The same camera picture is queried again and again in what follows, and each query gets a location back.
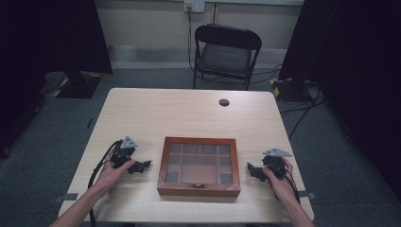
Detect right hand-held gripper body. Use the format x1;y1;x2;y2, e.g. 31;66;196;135
262;148;293;181

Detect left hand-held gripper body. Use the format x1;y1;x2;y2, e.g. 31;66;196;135
110;135;139;169

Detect wooden box with glass lid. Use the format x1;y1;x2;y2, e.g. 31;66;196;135
156;135;242;199

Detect person's left hand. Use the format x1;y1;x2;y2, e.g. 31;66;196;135
94;148;137;198

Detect person's right hand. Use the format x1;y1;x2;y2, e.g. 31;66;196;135
262;156;300;208

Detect grey tape strip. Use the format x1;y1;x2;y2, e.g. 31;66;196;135
297;190;317;201
52;192;79;204

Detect black stand base striped tape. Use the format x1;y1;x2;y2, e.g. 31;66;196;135
52;70;104;100
269;77;314;103

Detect black folding chair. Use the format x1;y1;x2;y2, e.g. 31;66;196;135
192;23;263;92

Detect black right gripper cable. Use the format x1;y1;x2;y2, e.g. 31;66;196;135
283;169;301;203

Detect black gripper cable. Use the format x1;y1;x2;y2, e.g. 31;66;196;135
283;169;301;203
87;139;123;227

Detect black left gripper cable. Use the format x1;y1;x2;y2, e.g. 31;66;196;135
87;139;123;227

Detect black floor cables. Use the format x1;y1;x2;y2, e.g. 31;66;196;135
252;63;327;140

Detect black wall cable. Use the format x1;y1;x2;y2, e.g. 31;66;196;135
186;6;196;74

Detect white wall socket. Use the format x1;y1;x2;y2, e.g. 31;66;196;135
183;0;206;14

